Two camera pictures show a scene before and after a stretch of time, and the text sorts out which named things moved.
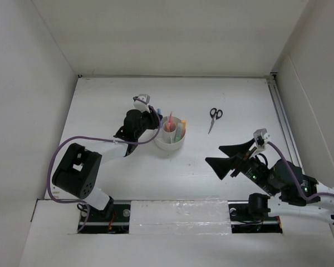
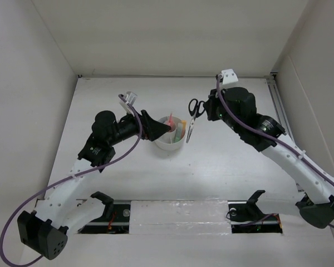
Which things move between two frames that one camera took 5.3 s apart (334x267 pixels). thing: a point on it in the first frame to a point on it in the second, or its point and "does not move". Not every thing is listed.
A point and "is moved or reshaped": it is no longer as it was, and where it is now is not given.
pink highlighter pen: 170,122 does not move
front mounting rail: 182,217 does not move
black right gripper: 222,165 to 210,104
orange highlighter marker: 183,128 does not move
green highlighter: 179,132 does not move
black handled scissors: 215,114 is moved or reshaped
